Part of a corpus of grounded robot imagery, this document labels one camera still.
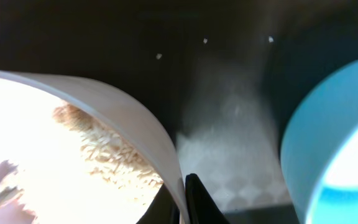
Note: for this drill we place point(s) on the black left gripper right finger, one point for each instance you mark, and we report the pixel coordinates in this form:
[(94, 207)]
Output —
[(201, 207)]

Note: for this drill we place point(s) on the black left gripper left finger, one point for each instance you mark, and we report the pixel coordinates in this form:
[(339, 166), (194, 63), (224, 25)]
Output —
[(162, 210)]

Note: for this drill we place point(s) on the leftover rice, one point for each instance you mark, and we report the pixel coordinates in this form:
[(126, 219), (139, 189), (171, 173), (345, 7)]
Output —
[(109, 156)]

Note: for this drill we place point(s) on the white bowl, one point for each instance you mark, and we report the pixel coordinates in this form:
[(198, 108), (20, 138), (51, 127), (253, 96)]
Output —
[(42, 172)]

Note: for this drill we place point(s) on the dark brown serving tray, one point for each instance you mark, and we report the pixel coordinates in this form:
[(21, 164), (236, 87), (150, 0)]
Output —
[(223, 77)]

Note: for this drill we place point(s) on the blue bowl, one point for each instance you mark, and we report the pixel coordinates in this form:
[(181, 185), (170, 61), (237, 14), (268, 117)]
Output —
[(319, 151)]

